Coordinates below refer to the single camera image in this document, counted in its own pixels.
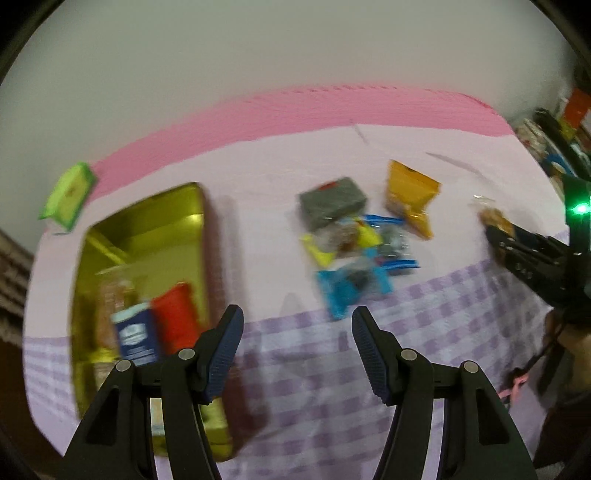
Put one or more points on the green tissue pack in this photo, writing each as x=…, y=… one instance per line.
x=69, y=194

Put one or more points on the orange snack packet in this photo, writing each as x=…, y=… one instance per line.
x=408, y=189

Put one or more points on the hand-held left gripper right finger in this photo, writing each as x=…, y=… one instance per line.
x=371, y=360

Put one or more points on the yellow clear snack packet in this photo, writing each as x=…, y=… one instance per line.
x=318, y=251

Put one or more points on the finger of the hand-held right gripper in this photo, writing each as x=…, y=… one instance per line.
x=526, y=242
x=526, y=272

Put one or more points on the gold tin box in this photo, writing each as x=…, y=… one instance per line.
x=138, y=230

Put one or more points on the clear bag of fried snacks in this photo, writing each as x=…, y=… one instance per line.
x=115, y=295

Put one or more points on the cyan snack packet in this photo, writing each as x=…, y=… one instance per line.
x=341, y=288

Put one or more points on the brown ridged furniture frame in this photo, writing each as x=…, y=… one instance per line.
x=14, y=286

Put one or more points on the small clear nut packet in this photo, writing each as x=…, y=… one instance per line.
x=491, y=217

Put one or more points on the orange box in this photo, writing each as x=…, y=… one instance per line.
x=579, y=108

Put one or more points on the dark blue snack box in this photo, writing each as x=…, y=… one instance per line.
x=134, y=337

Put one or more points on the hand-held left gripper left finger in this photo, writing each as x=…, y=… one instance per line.
x=221, y=364

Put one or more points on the blue grey snack packet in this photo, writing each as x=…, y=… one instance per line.
x=392, y=244

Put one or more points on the person's right forearm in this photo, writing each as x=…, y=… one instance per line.
x=570, y=392

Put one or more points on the red snack packet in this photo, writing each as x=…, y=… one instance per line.
x=175, y=318

